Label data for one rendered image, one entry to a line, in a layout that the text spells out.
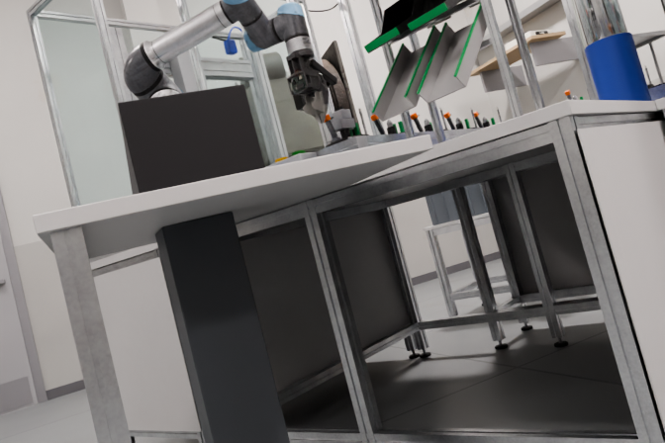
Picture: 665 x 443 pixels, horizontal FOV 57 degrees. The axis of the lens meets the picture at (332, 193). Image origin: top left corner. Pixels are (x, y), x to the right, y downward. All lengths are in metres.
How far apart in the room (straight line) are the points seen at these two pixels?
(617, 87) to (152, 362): 1.92
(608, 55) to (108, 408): 1.88
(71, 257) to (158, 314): 1.36
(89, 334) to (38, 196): 4.84
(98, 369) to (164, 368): 1.40
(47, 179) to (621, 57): 4.75
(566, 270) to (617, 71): 1.26
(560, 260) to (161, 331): 1.93
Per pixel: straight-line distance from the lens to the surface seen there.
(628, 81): 2.30
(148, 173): 1.35
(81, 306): 1.02
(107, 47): 2.50
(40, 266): 5.75
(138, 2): 6.16
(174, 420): 2.46
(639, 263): 1.46
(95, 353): 1.02
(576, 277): 3.24
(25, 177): 5.86
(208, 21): 1.87
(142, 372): 2.54
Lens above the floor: 0.72
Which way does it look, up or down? 4 degrees up
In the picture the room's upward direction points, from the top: 15 degrees counter-clockwise
